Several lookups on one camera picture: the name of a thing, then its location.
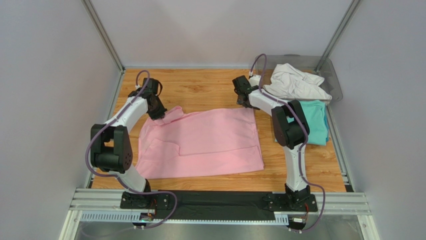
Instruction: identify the pink t shirt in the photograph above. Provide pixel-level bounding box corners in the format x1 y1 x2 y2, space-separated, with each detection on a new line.
135 106 265 179

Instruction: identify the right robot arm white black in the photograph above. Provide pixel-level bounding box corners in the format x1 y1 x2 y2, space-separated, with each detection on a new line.
232 75 311 211

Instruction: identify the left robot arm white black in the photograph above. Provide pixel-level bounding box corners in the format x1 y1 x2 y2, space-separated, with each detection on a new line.
85 78 167 195

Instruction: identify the crumpled white t shirt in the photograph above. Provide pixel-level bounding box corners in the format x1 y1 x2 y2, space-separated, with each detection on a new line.
262 63 332 101

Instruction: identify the folded teal t shirt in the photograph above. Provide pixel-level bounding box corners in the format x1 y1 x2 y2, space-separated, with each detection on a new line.
300 100 329 146

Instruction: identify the clear plastic bin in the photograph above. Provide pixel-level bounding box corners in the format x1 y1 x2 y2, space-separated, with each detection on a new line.
254 54 343 105

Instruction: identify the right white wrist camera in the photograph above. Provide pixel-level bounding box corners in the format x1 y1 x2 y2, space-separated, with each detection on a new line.
248 71 264 88

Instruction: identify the left aluminium corner post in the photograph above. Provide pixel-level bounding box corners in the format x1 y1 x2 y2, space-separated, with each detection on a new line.
81 0 125 74

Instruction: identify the aluminium corner post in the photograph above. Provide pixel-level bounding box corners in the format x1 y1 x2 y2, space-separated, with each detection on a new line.
81 0 125 74
315 0 363 72

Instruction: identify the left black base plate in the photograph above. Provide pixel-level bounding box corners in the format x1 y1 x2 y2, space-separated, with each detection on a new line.
119 190 177 210

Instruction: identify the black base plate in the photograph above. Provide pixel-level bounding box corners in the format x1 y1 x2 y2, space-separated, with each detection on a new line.
262 193 319 213
119 190 177 210

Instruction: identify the right aluminium corner post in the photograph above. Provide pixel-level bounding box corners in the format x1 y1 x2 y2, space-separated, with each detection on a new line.
315 0 363 72

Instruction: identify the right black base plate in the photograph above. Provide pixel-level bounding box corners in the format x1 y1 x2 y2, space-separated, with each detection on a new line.
262 193 319 213

